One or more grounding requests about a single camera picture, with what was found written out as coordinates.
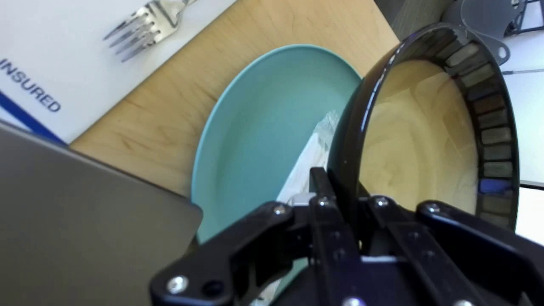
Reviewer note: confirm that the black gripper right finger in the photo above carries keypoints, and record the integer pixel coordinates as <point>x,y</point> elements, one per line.
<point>459,259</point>

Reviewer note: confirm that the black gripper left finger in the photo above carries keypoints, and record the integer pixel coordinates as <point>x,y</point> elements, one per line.
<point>233,267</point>

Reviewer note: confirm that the black bowl beige inside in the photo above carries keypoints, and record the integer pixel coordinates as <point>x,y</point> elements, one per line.
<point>430,121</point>

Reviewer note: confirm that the green plate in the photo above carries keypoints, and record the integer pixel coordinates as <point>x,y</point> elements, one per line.
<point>260,126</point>

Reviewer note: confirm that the grey laptop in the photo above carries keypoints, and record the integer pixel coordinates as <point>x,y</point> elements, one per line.
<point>75,232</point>

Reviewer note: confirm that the silver fork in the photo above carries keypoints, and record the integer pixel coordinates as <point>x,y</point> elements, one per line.
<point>146,26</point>

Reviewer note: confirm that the white insured envelope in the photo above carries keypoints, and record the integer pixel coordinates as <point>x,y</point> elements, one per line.
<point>58,72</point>

